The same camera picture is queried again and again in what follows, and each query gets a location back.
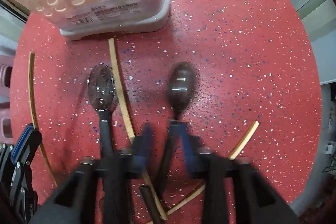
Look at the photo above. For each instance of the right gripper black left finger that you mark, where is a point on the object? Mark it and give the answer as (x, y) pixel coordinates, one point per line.
(75, 200)

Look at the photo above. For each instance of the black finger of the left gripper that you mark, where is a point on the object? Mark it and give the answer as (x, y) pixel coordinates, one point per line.
(7, 167)
(22, 196)

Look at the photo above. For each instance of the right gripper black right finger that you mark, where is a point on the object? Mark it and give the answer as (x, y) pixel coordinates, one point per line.
(256, 201)

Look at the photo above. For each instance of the bamboo chopstick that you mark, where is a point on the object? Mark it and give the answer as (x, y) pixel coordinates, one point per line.
(127, 120)
(33, 113)
(153, 204)

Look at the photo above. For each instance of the clear spoon dark handle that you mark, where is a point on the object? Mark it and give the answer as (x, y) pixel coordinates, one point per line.
(179, 94)
(102, 98)

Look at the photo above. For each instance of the pink plastic stool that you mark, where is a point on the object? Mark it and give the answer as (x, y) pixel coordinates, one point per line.
(6, 71)

